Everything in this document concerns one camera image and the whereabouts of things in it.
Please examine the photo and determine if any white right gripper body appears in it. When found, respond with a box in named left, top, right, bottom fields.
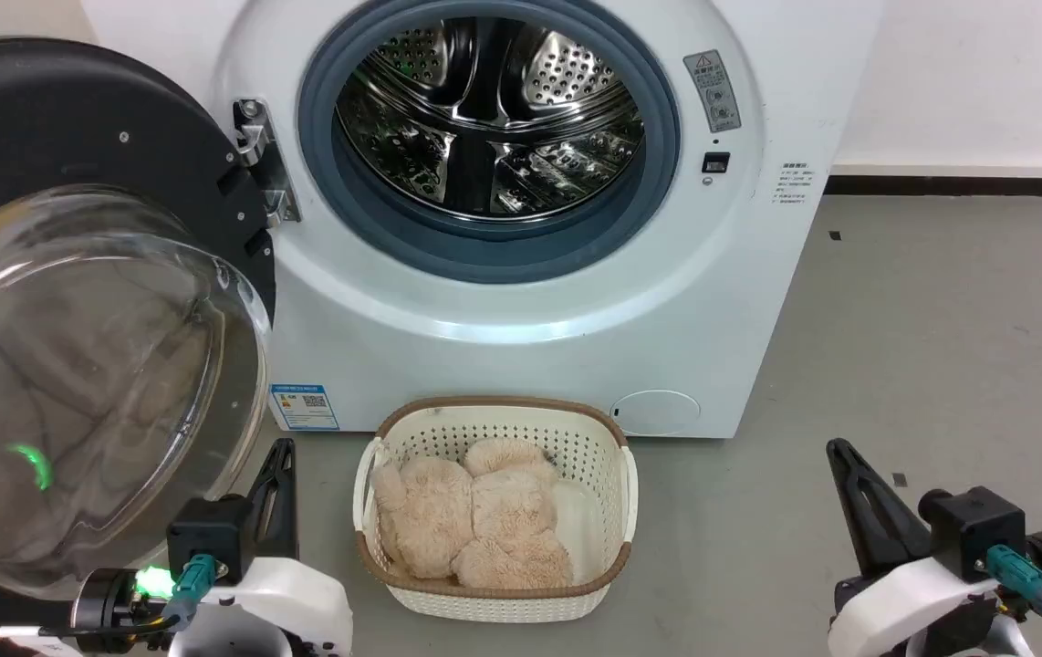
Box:
left=828, top=555, right=1003, bottom=657

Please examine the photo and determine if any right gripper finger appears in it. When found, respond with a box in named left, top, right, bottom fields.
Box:
left=836, top=439, right=933, bottom=571
left=826, top=438, right=887, bottom=579

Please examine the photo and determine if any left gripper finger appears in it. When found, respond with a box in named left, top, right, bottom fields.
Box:
left=273, top=438, right=300, bottom=561
left=245, top=438, right=287, bottom=561

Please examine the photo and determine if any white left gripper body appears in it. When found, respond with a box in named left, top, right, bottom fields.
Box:
left=167, top=555, right=355, bottom=657

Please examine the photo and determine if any black round glass washer door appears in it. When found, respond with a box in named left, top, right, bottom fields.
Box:
left=0, top=36, right=278, bottom=600

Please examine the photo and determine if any white front-load washing machine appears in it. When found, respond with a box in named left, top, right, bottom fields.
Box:
left=78, top=0, right=887, bottom=441

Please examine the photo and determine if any metal door hinge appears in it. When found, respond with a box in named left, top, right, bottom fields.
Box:
left=231, top=98, right=302, bottom=228

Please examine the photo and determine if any blue energy label sticker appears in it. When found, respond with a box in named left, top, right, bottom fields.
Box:
left=269, top=382, right=341, bottom=433

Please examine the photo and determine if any beige plush toy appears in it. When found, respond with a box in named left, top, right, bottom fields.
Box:
left=371, top=437, right=575, bottom=590

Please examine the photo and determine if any round white filter cover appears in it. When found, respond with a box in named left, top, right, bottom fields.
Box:
left=610, top=390, right=702, bottom=438

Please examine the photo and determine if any cream plastic laundry basket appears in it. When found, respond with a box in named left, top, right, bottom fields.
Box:
left=353, top=395, right=640, bottom=624

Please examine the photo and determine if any black baseboard strip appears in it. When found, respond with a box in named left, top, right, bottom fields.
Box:
left=824, top=174, right=1042, bottom=198

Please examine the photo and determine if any small printed text label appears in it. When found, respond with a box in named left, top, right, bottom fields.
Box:
left=770, top=163, right=815, bottom=207

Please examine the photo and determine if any stainless steel perforated drum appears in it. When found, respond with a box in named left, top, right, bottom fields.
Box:
left=333, top=16, right=647, bottom=223

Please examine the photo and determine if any grey warning sticker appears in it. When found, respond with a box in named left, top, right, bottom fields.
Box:
left=683, top=49, right=744, bottom=134

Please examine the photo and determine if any left cable with teal connector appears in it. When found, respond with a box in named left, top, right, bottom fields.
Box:
left=36, top=553, right=218, bottom=637

